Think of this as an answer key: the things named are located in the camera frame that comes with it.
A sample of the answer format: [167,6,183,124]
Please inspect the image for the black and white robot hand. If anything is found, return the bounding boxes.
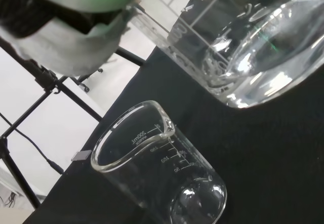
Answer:
[0,0,150,77]

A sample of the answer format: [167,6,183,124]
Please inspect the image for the clear graduated glass beaker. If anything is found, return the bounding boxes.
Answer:
[90,100,228,224]

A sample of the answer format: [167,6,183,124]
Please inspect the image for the black tripod stand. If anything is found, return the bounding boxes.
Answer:
[0,35,146,209]

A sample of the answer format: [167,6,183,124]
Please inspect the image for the grey tape piece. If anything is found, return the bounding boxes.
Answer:
[71,150,91,162]

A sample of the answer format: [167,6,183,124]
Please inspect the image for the black bench cloth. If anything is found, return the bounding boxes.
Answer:
[24,44,324,224]

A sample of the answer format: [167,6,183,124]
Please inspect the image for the black cable with plug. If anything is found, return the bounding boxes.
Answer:
[0,112,65,175]

